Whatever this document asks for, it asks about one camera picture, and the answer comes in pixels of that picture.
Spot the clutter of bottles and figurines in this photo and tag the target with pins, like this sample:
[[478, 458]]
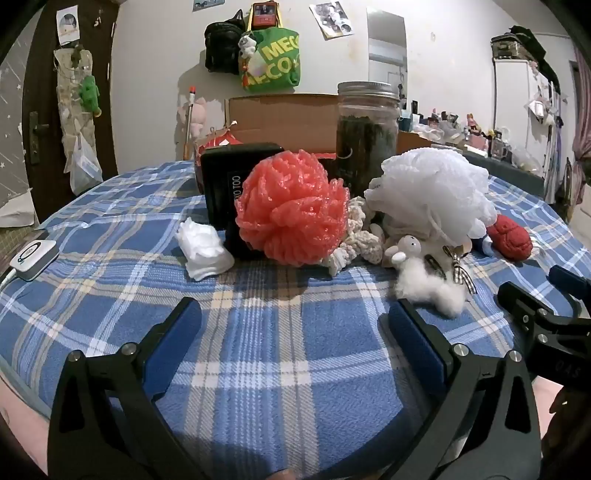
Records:
[[461, 129]]

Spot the red knitted plush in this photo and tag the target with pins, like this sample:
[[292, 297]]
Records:
[[508, 237]]

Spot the green tote bag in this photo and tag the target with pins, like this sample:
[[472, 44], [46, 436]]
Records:
[[277, 60]]

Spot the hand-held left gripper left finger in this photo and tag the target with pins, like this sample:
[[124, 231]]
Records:
[[173, 341]]

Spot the cardboard box with red inside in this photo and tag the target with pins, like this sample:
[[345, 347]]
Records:
[[277, 115]]

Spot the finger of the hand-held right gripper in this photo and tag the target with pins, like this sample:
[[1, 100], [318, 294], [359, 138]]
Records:
[[521, 304], [569, 278]]

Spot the black backpack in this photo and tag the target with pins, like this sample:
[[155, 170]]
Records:
[[221, 44]]

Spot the white mesh bath pouf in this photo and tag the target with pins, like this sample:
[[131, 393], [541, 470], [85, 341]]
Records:
[[429, 194]]

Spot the dark covered side table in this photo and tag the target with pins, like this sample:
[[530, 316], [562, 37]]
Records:
[[508, 177]]

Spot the dark suitcase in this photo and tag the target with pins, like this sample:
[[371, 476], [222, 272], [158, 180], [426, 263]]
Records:
[[512, 44]]

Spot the white plush sheep toy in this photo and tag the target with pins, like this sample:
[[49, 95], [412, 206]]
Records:
[[425, 281]]

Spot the pale pink plush toy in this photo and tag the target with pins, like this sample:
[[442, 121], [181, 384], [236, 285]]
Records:
[[199, 115]]

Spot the glass jar with metal lid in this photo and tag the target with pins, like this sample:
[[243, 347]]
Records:
[[364, 138]]

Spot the white cabinet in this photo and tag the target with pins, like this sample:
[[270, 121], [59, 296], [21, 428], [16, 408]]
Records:
[[512, 101]]

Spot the red photo card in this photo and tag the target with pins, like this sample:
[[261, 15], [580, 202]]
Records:
[[264, 14]]

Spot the photo on door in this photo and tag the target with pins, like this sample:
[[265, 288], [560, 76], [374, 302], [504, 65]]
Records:
[[68, 23]]

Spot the wall mirror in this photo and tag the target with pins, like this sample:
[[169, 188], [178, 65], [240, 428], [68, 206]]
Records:
[[388, 46]]

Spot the dark wooden door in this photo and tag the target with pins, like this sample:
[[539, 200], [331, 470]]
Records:
[[41, 92]]

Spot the black box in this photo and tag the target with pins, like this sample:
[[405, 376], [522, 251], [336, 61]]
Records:
[[221, 184]]

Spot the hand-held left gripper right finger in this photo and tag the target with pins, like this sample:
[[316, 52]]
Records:
[[415, 341]]

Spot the pink curtain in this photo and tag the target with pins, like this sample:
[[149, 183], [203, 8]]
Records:
[[582, 115]]

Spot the wall photo poster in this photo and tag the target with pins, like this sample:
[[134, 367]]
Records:
[[332, 18]]

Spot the coral mesh bath pouf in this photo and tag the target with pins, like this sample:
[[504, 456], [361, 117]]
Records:
[[286, 207]]

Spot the small wall photo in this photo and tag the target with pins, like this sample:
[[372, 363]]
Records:
[[207, 4]]

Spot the green plush toy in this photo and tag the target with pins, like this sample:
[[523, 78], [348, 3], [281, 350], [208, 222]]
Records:
[[89, 94]]

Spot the white control device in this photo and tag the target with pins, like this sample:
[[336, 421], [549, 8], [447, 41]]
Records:
[[32, 256]]

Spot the pink bed sheet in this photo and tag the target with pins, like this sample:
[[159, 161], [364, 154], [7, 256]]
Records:
[[14, 424]]

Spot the clear plastic bag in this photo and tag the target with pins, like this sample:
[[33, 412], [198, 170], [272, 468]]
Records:
[[85, 166]]

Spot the hanging door organiser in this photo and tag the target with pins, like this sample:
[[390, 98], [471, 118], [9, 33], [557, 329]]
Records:
[[67, 97]]

